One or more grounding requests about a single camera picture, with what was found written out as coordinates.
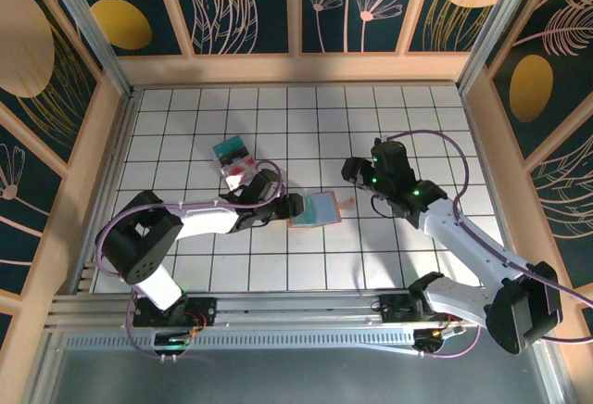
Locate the tan leather card holder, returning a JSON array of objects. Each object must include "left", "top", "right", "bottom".
[{"left": 285, "top": 190, "right": 358, "bottom": 230}]

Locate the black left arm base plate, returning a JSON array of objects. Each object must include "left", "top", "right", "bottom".
[{"left": 132, "top": 296, "right": 218, "bottom": 330}]

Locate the white card with red blot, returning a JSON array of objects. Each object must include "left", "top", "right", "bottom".
[{"left": 221, "top": 158, "right": 259, "bottom": 191}]

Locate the small controller board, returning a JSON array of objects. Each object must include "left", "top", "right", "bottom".
[
  {"left": 413, "top": 324, "right": 467, "bottom": 355},
  {"left": 152, "top": 329, "right": 196, "bottom": 348}
]

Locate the black card stack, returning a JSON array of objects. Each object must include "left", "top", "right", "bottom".
[{"left": 217, "top": 146, "right": 251, "bottom": 167}]

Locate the clear acrylic card box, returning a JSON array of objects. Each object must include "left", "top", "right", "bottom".
[{"left": 210, "top": 134, "right": 260, "bottom": 192}]

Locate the aluminium side rail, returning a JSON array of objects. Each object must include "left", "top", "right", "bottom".
[{"left": 69, "top": 93, "right": 140, "bottom": 294}]

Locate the aluminium corner post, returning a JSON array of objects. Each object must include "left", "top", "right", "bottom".
[
  {"left": 39, "top": 0, "right": 136, "bottom": 99},
  {"left": 456, "top": 0, "right": 543, "bottom": 95}
]

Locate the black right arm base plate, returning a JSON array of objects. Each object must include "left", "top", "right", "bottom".
[{"left": 372, "top": 291, "right": 464, "bottom": 326}]

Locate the aluminium mounting rail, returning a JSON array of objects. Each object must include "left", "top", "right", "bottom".
[{"left": 45, "top": 287, "right": 550, "bottom": 331}]

